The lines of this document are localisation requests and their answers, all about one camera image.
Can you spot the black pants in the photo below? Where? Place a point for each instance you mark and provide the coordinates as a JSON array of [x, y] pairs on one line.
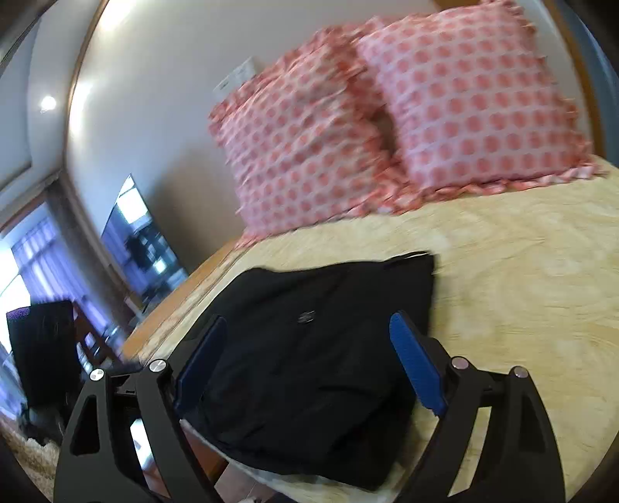
[[309, 358]]

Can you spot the yellow bed cover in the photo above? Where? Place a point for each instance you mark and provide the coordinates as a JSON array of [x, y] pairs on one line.
[[508, 290]]

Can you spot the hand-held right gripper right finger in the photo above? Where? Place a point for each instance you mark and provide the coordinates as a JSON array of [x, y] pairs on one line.
[[419, 367]]

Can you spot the beige shaggy rug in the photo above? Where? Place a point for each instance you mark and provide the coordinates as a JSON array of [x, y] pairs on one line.
[[34, 454]]

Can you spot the purple window curtain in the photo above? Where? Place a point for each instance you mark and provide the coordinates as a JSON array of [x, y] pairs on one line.
[[43, 261]]

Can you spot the wooden bed frame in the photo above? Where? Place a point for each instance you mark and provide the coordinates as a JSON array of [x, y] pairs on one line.
[[174, 309]]

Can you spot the pink dotted pillow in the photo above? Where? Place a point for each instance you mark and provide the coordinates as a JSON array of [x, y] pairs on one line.
[[474, 96], [304, 155]]

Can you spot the black chair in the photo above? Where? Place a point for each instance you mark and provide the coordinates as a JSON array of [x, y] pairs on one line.
[[43, 353]]

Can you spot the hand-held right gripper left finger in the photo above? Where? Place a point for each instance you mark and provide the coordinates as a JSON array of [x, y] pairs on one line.
[[199, 358]]

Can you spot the wall television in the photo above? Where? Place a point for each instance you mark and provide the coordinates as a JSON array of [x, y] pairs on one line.
[[140, 242]]

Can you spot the white wall switch panel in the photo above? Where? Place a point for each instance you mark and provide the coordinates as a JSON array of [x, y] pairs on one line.
[[237, 77]]

